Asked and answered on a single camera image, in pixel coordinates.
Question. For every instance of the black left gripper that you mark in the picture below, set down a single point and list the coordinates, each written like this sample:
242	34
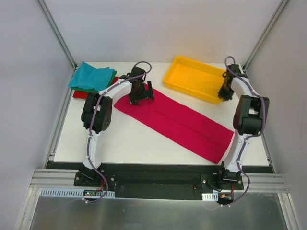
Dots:
141	95

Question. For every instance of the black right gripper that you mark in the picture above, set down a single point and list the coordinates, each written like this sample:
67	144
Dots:
225	90

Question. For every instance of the yellow plastic tray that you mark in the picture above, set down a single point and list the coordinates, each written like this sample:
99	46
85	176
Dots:
195	79

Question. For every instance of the pink t shirt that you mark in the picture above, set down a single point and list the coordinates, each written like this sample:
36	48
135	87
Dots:
181	124

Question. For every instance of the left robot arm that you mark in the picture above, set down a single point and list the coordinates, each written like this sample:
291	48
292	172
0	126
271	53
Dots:
97	112

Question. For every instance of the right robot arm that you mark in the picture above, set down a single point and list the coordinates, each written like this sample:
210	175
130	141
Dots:
249	120

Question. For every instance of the folded green t shirt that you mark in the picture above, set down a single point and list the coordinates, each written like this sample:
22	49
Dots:
96	89

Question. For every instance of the folded teal t shirt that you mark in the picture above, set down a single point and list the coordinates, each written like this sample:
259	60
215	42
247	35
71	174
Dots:
90	76

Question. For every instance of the folded red t shirt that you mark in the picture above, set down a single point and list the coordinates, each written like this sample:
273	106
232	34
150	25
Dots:
83	94

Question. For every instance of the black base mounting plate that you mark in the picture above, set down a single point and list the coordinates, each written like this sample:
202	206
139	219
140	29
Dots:
144	181

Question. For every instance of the aluminium right side rail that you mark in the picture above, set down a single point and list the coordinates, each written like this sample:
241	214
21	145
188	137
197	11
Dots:
257	153

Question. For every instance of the aluminium rail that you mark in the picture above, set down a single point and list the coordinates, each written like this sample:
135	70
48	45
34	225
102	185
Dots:
58	126
257	153
57	178

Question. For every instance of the white slotted cable duct right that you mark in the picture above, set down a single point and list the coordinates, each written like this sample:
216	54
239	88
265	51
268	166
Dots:
210	196

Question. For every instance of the white slotted cable duct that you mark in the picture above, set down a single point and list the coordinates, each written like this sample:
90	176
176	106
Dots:
210	196
75	193

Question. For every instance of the aluminium corner post right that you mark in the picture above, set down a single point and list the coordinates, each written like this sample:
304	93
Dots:
267	30

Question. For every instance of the aluminium corner post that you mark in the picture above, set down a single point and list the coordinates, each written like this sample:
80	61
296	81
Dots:
267	30
56	32

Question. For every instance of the aluminium left side rail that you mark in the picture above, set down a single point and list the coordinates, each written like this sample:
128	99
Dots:
58	126

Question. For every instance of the aluminium front rail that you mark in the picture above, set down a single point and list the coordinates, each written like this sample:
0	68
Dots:
57	178

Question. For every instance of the aluminium corner post left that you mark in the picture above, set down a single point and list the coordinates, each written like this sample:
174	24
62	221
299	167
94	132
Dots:
56	32

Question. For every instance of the white slotted cable duct left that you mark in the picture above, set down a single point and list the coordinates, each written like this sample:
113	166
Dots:
75	193

